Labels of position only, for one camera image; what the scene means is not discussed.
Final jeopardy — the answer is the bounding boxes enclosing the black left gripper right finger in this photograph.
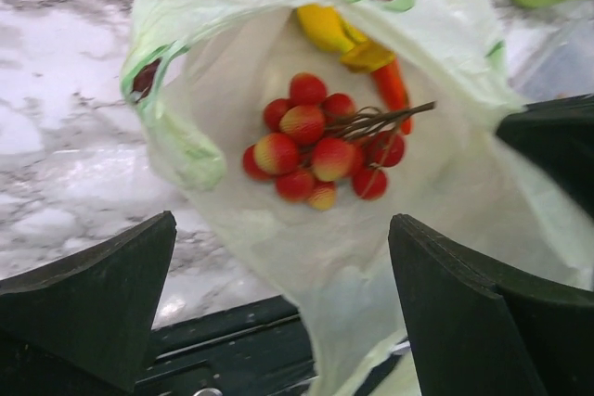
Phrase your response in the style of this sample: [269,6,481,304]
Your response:
[388,214,593,395]

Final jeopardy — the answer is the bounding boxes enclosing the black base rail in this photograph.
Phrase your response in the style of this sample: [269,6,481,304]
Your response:
[138,296,409,396]

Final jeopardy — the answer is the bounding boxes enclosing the red lychee bunch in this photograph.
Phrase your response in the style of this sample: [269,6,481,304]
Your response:
[241,72,435,211]

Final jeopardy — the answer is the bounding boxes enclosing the orange carrot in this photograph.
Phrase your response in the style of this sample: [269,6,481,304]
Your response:
[371,59,409,111]

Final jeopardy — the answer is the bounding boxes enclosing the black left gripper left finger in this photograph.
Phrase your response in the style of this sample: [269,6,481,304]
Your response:
[1,211,176,392]

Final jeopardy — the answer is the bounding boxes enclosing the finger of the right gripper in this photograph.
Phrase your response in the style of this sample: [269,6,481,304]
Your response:
[496,95,594,216]

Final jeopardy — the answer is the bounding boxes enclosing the avocado print plastic bag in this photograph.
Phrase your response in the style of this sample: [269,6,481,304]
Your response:
[121,0,593,395]

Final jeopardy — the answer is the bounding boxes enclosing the yellow banana bunch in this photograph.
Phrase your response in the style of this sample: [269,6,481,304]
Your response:
[295,4,395,73]

